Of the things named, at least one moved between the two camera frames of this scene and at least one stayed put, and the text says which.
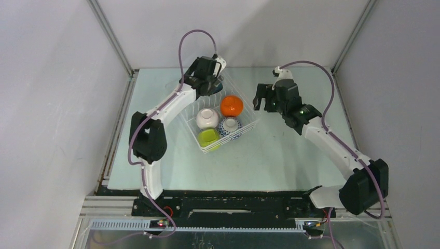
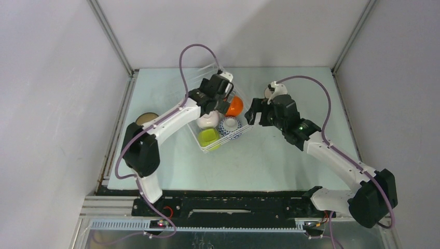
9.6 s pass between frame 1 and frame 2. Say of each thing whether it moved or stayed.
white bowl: stayed
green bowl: stayed
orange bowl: stayed
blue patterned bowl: stayed
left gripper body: moved
